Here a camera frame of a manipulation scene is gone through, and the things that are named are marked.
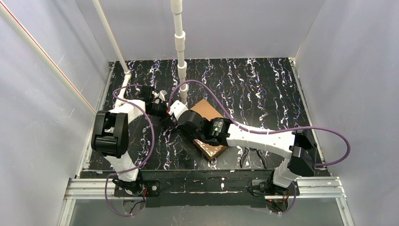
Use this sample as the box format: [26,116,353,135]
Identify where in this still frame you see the white PVC pipe frame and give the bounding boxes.
[0,0,190,114]

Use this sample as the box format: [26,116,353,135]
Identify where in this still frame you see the brown cardboard express box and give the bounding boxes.
[191,99,228,161]

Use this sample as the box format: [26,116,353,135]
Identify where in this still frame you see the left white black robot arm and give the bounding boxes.
[91,86,167,195]

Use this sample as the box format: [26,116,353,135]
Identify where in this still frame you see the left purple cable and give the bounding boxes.
[104,84,156,218]

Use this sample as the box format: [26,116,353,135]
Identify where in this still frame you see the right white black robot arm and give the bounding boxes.
[174,110,317,194]

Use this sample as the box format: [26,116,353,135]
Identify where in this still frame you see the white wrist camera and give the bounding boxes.
[168,100,189,120]
[154,90,167,102]

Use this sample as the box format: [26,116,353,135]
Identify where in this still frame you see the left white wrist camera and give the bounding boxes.
[154,90,167,102]

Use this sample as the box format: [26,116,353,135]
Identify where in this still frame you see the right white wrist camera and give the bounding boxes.
[168,100,189,120]

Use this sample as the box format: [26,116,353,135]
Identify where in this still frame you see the black grey wire stripper pliers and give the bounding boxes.
[239,147,267,170]

